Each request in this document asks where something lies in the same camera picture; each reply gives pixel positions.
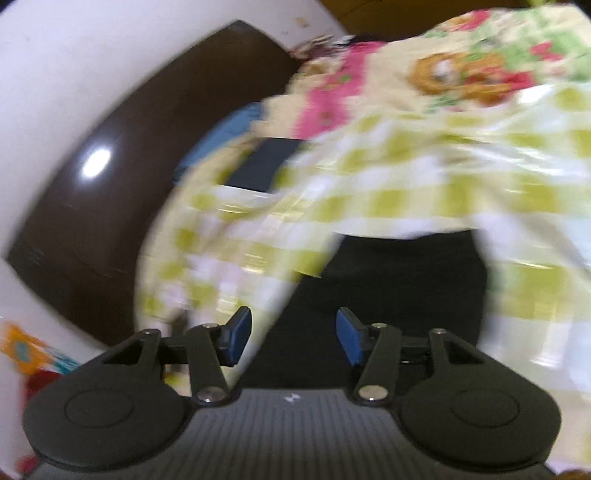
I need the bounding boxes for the orange and teal patterned cloth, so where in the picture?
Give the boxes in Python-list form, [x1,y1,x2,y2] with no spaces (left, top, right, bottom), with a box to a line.
[0,322,80,385]

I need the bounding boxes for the black pants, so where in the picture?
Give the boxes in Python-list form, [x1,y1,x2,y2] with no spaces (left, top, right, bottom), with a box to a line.
[240,228,491,393]

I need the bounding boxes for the pink floral blanket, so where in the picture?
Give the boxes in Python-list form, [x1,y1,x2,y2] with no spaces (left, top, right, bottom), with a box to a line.
[263,4,591,139]

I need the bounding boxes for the dark navy folded cloth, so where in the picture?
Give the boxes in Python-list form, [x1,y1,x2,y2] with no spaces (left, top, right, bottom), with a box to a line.
[225,137,304,193]

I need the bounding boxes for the brown wooden cupboard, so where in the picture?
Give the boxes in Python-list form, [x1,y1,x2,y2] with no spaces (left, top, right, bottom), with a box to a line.
[318,0,532,35]

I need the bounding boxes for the dark brown wooden headboard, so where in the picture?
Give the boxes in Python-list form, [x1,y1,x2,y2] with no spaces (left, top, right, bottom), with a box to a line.
[4,18,306,348]

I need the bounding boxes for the blue cloth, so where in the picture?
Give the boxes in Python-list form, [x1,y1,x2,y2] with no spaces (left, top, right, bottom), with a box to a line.
[173,102,265,185]

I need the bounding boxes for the green checkered bedsheet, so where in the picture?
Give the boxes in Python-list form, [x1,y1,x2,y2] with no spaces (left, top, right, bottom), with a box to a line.
[133,83,591,464]

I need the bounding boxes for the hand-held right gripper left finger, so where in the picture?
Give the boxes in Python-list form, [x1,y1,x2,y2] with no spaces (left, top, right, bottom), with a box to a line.
[100,306,253,407]

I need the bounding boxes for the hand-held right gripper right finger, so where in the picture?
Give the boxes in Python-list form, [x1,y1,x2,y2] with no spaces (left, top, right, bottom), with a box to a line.
[335,307,503,407]

